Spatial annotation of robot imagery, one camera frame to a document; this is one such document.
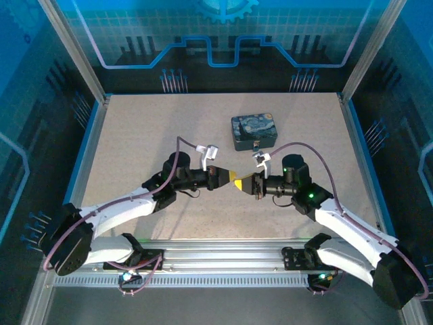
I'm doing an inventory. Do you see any starry night print tin box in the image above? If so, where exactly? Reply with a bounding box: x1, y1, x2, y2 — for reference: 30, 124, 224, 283
230, 111, 279, 152

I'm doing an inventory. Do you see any aluminium mounting rail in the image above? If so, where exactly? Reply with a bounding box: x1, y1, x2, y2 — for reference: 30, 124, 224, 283
43, 238, 407, 289

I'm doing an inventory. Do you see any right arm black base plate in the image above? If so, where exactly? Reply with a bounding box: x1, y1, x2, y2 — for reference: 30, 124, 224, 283
281, 246, 339, 272

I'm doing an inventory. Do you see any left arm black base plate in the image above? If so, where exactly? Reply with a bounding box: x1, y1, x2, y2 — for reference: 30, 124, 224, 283
103, 248, 166, 272

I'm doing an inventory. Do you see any slotted grey cable duct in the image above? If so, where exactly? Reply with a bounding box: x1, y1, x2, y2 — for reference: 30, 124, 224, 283
53, 275, 314, 287

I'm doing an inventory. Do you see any purple cable loop under left base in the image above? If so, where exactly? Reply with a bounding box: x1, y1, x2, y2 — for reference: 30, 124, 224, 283
117, 257, 164, 297

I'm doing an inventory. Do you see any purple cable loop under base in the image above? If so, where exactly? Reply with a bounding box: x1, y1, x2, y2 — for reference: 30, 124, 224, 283
306, 270, 345, 296
117, 257, 164, 297

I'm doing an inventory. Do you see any purple cable loop under right base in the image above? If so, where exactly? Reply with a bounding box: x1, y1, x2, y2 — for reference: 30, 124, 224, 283
306, 270, 345, 296

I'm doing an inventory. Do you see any aluminium frame post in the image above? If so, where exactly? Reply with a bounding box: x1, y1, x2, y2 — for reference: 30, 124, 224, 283
36, 0, 112, 104
339, 0, 409, 102

